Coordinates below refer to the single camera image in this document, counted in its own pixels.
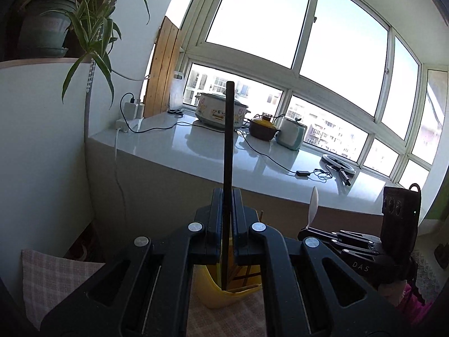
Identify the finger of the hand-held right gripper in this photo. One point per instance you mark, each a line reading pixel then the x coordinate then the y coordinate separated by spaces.
pixel 350 237
pixel 361 249

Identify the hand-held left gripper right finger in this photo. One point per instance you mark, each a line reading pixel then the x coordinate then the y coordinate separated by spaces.
pixel 237 217

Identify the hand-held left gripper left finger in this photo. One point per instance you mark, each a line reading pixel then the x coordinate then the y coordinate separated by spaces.
pixel 218 217

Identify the clear plastic spoon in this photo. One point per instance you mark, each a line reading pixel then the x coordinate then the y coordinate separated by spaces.
pixel 313 203

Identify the yellow plastic utensil container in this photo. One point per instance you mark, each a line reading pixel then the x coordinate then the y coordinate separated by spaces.
pixel 214 295

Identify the black chopstick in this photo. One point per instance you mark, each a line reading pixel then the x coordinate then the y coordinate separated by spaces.
pixel 229 130

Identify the person's right forearm pink sleeve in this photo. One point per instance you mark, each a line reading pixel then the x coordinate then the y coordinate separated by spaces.
pixel 419 305

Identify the person's right hand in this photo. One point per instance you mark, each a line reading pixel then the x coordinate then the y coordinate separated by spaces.
pixel 393 293

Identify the white lace cloth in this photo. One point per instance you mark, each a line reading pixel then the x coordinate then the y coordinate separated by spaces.
pixel 426 277

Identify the black power adapter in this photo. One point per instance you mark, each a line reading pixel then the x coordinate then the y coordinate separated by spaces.
pixel 302 173

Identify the white windowsill counter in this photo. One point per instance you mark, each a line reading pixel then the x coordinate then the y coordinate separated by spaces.
pixel 168 147

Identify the brown yellow clay pot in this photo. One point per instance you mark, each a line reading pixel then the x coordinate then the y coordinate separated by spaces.
pixel 261 131

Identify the mint green electric pot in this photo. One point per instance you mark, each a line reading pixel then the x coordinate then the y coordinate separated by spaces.
pixel 289 135

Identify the white floral rice cooker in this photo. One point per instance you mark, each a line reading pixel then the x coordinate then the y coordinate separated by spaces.
pixel 210 110

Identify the white charger plug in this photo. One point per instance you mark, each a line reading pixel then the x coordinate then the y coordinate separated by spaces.
pixel 132 110
pixel 140 110

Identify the white power strip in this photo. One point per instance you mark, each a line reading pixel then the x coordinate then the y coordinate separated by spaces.
pixel 122 125

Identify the brown wooden board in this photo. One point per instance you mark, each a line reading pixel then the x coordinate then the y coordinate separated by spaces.
pixel 165 73

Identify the tall white cabinet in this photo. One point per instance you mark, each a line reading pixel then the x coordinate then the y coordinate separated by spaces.
pixel 35 147

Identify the green spider plant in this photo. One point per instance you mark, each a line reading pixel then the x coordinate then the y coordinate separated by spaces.
pixel 94 31

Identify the grey green plant pot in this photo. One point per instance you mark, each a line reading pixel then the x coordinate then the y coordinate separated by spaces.
pixel 45 24

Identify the white window frame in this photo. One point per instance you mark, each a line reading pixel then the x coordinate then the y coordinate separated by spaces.
pixel 298 73

